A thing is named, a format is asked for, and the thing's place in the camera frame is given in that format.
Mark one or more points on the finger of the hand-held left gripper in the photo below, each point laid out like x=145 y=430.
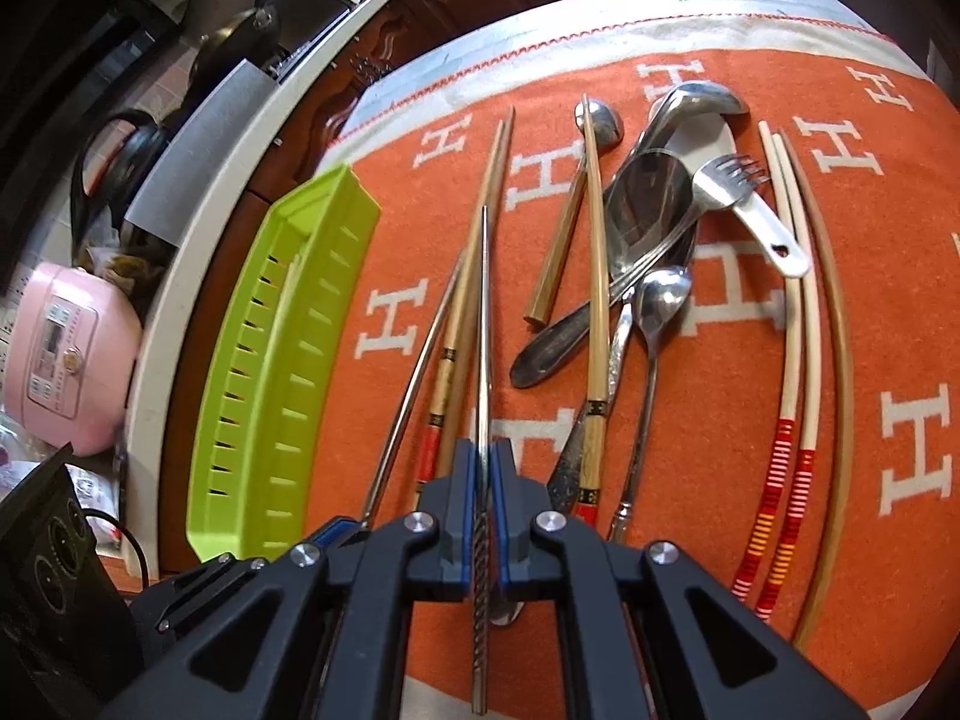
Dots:
x=195 y=586

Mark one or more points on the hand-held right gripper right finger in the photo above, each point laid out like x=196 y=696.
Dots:
x=502 y=487

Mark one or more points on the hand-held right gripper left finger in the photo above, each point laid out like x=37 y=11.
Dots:
x=465 y=487

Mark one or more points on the bamboo chopstick with red band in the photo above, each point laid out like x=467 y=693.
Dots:
x=596 y=390
x=429 y=450

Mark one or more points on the twisted metal chopstick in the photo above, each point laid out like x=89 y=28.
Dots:
x=411 y=394
x=484 y=315

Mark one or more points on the green plastic utensil tray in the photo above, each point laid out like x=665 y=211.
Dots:
x=285 y=390

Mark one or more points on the small steel spoon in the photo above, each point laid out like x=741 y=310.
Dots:
x=661 y=300

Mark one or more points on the white chopstick with red stripes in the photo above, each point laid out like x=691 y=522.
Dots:
x=776 y=465
x=799 y=487

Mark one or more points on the thin brown chopstick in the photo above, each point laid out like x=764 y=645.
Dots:
x=848 y=390

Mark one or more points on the steel fork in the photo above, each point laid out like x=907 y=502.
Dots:
x=720 y=180

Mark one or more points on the long steel spoon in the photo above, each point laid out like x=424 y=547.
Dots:
x=697 y=99

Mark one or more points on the pink rice cooker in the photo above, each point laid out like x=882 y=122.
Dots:
x=67 y=345

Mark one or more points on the orange blanket with white letters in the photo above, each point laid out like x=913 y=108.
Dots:
x=885 y=300

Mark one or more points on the steel splash guard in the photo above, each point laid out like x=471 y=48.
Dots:
x=202 y=142

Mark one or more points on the black wok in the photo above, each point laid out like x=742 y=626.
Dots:
x=225 y=41

